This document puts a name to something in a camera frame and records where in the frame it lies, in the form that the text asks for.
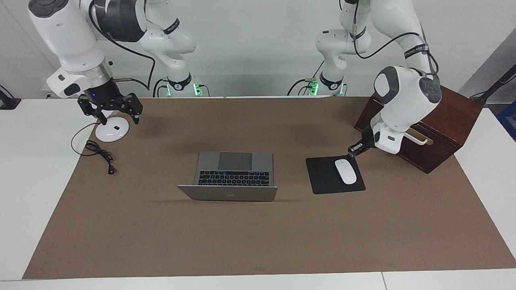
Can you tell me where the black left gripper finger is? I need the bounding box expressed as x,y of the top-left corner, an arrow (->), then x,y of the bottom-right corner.
349,142 -> 369,158

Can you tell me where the black clamp mount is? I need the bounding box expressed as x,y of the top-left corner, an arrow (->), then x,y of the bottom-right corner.
0,85 -> 21,110

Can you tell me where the dark brown wooden box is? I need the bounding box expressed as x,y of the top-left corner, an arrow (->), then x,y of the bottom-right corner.
354,85 -> 483,174

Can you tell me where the blue crate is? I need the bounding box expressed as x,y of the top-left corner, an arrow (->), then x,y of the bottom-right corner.
497,101 -> 516,141

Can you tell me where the white box handle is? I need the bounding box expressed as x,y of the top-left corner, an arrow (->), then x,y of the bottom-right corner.
403,131 -> 429,145

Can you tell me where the black mouse pad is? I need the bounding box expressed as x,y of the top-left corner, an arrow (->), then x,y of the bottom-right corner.
306,155 -> 366,195

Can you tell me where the white desk lamp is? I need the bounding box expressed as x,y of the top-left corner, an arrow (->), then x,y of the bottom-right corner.
95,110 -> 130,143

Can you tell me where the black lamp power cable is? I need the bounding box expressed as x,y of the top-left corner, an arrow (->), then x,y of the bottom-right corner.
71,122 -> 117,175

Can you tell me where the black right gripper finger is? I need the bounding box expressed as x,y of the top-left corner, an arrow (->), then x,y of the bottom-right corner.
78,96 -> 108,125
123,93 -> 144,124

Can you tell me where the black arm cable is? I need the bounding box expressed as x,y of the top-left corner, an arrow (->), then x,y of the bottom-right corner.
89,0 -> 156,91
353,0 -> 440,77

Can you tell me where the white computer mouse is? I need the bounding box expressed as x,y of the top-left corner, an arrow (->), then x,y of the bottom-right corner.
335,159 -> 358,185

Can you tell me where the silver laptop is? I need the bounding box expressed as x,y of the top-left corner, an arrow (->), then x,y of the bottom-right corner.
177,151 -> 279,202

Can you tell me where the black tripod pole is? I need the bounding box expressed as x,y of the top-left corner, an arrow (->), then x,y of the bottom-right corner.
470,64 -> 516,106

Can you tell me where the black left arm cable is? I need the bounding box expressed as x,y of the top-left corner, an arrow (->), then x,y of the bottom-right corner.
353,0 -> 440,77

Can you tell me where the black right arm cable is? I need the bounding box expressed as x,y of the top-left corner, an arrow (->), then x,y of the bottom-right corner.
89,0 -> 156,91

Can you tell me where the brown table mat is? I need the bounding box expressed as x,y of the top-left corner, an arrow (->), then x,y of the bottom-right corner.
22,97 -> 516,280

